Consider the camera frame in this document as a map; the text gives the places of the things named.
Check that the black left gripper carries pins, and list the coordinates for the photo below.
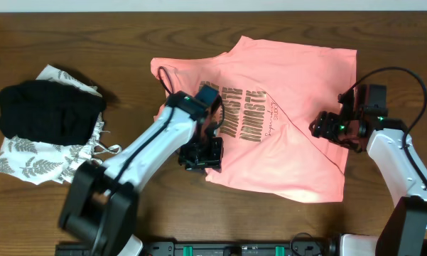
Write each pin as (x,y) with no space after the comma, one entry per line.
(214,161)

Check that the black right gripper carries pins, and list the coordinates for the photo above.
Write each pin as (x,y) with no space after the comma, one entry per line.
(324,123)

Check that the pink cloth garment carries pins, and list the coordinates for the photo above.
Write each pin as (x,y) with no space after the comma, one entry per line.
(272,91)

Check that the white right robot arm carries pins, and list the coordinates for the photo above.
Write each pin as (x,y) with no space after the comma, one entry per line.
(388,144)

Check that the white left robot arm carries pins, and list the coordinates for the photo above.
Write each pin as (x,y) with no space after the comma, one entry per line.
(101,205)

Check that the black folded garment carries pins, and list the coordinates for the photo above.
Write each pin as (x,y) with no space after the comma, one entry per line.
(50,112)

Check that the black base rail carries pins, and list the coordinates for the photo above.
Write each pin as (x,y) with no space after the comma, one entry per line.
(301,244)

